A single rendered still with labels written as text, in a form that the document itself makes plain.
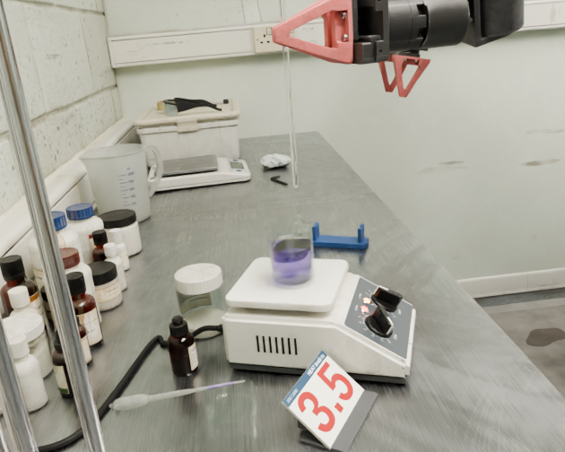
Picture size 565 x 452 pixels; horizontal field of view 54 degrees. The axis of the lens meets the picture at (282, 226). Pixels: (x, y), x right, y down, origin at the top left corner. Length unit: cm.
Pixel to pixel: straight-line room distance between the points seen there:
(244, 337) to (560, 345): 99
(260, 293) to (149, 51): 146
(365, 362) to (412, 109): 161
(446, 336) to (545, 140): 173
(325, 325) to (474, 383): 16
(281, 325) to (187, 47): 148
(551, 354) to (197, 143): 107
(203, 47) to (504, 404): 159
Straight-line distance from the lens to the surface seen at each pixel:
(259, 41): 196
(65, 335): 22
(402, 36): 61
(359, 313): 62
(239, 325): 61
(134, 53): 199
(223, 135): 166
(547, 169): 240
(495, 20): 67
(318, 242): 96
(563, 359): 142
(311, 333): 59
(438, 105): 216
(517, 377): 64
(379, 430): 56
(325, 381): 57
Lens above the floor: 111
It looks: 19 degrees down
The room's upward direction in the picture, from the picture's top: 5 degrees counter-clockwise
